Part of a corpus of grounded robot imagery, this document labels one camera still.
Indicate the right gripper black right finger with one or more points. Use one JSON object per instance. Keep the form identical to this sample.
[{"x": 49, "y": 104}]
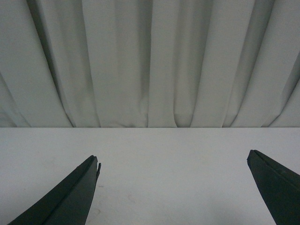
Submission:
[{"x": 278, "y": 186}]

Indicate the white pleated curtain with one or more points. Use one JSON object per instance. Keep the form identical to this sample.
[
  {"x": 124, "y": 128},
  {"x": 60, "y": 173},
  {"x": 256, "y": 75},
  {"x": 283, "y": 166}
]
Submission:
[{"x": 150, "y": 63}]

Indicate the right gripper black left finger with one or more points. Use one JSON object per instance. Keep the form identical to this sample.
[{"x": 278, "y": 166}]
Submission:
[{"x": 69, "y": 202}]

